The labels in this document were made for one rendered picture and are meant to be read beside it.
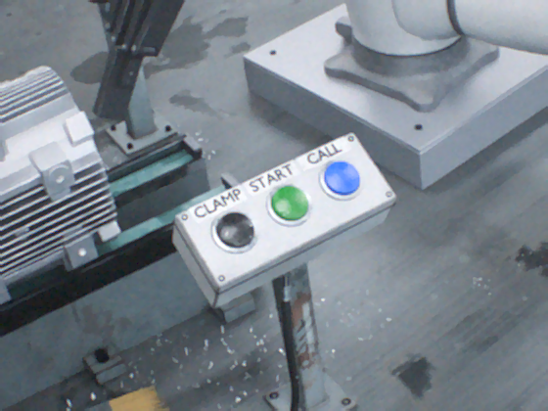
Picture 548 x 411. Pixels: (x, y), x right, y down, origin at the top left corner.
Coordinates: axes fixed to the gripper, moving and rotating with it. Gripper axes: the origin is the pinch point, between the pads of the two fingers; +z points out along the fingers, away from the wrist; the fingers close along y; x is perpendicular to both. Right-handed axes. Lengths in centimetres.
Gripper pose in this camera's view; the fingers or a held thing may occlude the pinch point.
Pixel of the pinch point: (117, 82)
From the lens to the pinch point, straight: 96.9
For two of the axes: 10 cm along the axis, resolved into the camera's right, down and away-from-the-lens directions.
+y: 5.2, 4.8, -7.1
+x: 8.0, 0.3, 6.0
